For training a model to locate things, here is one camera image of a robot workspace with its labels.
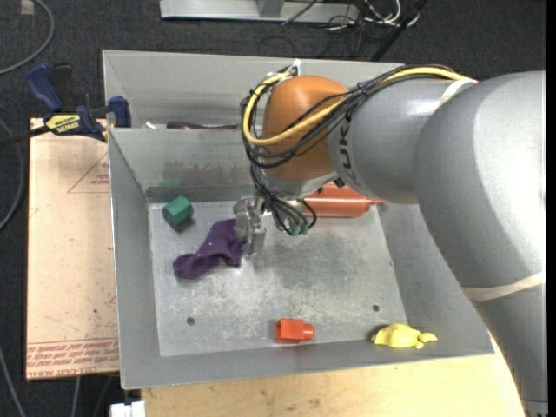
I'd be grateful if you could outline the grey metal bin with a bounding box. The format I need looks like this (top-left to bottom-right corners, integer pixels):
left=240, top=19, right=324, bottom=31
left=102, top=49, right=496, bottom=391

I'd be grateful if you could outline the yellow toy animal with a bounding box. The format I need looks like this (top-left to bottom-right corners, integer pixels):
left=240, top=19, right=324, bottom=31
left=369, top=322, right=440, bottom=350

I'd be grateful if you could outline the orange-red plastic bottle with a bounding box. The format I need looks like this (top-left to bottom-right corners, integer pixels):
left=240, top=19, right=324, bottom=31
left=301, top=183, right=388, bottom=219

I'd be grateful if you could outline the dark purple long object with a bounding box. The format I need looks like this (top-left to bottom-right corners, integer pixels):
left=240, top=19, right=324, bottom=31
left=165, top=120, right=240, bottom=131

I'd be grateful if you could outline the small red plastic block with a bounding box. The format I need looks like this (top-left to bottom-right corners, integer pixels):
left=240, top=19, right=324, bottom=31
left=275, top=317, right=315, bottom=345

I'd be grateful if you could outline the brown cardboard board red print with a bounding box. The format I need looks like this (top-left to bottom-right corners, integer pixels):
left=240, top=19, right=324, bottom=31
left=25, top=117, right=121, bottom=382

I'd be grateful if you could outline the purple cloth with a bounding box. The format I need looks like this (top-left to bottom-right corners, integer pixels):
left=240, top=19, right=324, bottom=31
left=172, top=218, right=249, bottom=281

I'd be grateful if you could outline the green hexagonal block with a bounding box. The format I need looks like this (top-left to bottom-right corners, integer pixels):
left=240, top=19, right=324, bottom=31
left=162, top=195, right=195, bottom=230

